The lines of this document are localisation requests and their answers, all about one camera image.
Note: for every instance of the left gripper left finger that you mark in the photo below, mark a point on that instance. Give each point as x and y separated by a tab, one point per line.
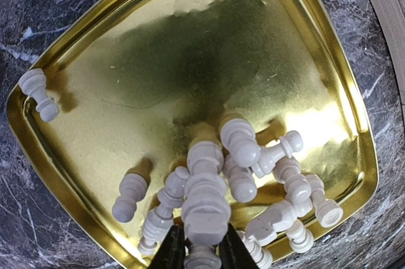
171	253

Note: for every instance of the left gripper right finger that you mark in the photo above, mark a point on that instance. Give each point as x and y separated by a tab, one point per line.
233	253

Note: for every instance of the white chess king piece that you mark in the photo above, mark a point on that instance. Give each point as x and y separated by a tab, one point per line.
205	211

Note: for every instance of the white chess bishop lying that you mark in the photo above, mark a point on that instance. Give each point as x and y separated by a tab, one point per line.
276	218

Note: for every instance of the white chess piece lying left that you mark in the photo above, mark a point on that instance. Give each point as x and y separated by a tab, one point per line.
132	188

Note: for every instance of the white chess piece lying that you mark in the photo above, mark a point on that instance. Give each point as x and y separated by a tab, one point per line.
132	188
289	144

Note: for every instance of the white chess rook lying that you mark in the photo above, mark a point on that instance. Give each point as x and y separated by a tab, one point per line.
327	211

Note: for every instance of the white chess pawn upright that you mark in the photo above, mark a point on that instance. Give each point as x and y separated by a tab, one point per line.
239	139

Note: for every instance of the white chess piece lying right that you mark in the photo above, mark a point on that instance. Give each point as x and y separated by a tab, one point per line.
289	144

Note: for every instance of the gold metal tray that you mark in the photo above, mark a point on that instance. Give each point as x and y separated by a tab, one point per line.
134	79

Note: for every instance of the white pawn in tray corner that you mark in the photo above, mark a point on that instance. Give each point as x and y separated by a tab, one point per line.
33	84

